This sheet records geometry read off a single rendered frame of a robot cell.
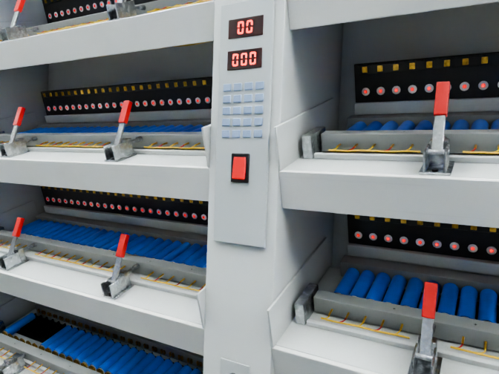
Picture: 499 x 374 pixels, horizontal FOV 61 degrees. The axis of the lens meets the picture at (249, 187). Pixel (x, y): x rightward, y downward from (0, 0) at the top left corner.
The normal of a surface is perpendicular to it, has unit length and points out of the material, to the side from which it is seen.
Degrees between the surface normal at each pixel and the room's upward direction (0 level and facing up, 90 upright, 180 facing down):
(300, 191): 108
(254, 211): 90
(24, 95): 90
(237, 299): 90
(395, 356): 18
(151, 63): 90
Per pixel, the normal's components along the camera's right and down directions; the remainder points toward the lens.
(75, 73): -0.50, 0.03
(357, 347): -0.12, -0.94
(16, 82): 0.87, 0.06
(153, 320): -0.49, 0.33
